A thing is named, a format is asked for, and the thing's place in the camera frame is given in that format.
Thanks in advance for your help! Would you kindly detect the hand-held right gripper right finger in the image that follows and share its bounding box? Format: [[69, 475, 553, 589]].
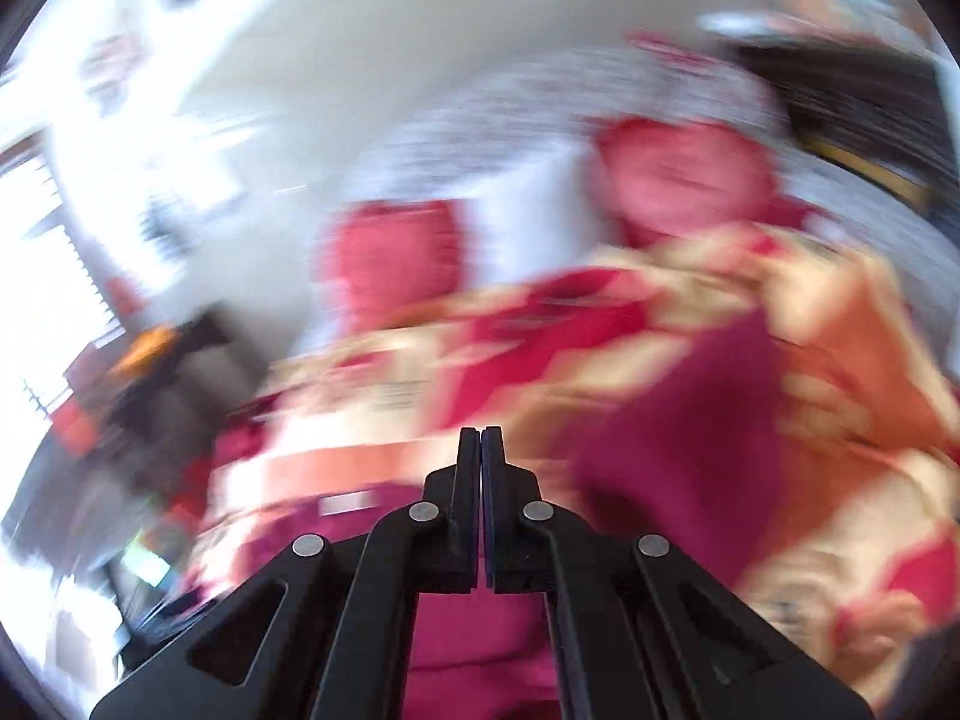
[[484, 427, 875, 720]]

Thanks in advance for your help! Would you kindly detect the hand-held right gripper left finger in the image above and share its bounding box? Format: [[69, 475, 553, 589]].
[[90, 427, 481, 720]]

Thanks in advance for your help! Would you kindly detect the maroon sweater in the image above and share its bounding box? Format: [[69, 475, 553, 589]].
[[409, 311, 796, 720]]

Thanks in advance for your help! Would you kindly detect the red heart pillow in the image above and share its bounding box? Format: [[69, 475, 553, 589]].
[[600, 116, 781, 233], [322, 199, 466, 331]]

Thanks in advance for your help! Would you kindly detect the white pillow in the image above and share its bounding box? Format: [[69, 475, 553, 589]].
[[465, 157, 601, 286]]

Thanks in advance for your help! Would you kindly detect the dark wooden side table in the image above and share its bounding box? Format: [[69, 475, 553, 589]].
[[67, 304, 252, 466]]

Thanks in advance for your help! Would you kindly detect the orange plastic basket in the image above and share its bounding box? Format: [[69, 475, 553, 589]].
[[109, 322, 181, 380]]

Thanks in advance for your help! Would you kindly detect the red gift bag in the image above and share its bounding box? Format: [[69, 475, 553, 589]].
[[49, 401, 106, 455]]

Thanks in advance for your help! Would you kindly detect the red orange printed blanket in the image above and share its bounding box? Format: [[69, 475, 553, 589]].
[[187, 225, 960, 720]]

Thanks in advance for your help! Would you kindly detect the large floral pillow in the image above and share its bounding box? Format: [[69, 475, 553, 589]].
[[337, 45, 796, 196]]

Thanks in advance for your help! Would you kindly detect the window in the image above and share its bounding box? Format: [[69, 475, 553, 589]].
[[0, 127, 125, 421]]

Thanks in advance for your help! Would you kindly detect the red frilled cloth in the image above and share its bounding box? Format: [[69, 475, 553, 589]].
[[630, 34, 721, 72]]

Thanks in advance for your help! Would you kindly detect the dark carved wooden cabinet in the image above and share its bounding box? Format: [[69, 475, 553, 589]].
[[739, 37, 950, 203]]

